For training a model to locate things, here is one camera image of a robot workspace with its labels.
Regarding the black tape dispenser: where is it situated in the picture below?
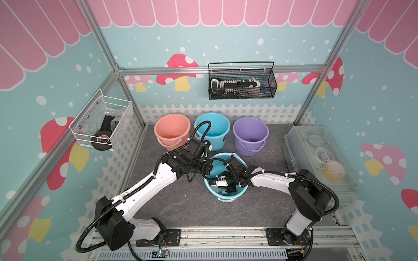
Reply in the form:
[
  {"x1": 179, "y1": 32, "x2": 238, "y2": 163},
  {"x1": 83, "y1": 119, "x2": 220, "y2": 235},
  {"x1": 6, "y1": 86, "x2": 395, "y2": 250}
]
[{"x1": 90, "y1": 115, "x2": 117, "y2": 151}]

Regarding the white power strip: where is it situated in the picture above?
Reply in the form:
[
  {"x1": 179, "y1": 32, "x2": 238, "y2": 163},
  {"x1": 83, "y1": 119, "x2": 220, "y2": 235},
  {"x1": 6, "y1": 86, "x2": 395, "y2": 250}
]
[{"x1": 209, "y1": 77, "x2": 261, "y2": 96}]

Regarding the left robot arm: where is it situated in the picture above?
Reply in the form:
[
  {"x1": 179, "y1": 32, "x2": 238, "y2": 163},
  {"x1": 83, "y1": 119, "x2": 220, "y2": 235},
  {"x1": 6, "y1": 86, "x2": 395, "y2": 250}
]
[{"x1": 75, "y1": 132, "x2": 212, "y2": 253}]

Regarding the black wire wall basket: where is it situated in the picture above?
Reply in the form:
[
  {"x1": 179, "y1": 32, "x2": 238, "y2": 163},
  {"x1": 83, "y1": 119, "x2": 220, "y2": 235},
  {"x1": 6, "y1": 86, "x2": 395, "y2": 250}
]
[{"x1": 207, "y1": 62, "x2": 278, "y2": 100}]

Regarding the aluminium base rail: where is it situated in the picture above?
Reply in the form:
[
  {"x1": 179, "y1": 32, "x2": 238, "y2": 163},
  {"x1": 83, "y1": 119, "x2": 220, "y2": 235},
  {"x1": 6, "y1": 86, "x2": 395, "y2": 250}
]
[{"x1": 86, "y1": 226, "x2": 366, "y2": 261}]

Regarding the pink bucket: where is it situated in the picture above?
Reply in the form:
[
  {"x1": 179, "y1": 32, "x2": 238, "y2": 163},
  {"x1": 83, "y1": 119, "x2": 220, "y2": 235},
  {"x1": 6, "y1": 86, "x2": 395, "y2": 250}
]
[{"x1": 153, "y1": 114, "x2": 191, "y2": 151}]

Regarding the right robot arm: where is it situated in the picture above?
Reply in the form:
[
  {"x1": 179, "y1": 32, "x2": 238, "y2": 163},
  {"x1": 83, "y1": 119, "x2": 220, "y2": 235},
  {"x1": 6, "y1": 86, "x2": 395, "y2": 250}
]
[{"x1": 201, "y1": 155, "x2": 340, "y2": 245}]

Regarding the teal bucket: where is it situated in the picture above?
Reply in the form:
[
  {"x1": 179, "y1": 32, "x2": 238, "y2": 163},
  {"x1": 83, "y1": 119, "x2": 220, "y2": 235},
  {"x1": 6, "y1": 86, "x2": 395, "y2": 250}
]
[
  {"x1": 194, "y1": 113, "x2": 231, "y2": 152},
  {"x1": 202, "y1": 152, "x2": 248, "y2": 202}
]

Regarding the clear plastic storage box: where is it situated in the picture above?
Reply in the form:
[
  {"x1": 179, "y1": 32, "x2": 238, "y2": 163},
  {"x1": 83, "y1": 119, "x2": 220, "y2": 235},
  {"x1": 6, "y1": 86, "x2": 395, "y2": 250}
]
[{"x1": 282, "y1": 126, "x2": 364, "y2": 205}]

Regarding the light green cloth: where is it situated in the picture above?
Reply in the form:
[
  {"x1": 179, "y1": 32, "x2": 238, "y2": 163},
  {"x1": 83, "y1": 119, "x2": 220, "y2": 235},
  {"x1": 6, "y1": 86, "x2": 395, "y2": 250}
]
[{"x1": 212, "y1": 187, "x2": 238, "y2": 197}]

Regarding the purple bucket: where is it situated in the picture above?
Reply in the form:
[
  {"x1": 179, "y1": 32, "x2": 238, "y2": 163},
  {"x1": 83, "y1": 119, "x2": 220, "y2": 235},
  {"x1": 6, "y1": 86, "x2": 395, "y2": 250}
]
[{"x1": 233, "y1": 117, "x2": 270, "y2": 157}]

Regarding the white wire wall basket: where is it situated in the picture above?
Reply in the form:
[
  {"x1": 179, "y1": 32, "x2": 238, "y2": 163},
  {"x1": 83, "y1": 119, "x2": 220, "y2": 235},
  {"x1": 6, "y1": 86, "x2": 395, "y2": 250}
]
[{"x1": 69, "y1": 90, "x2": 133, "y2": 151}]

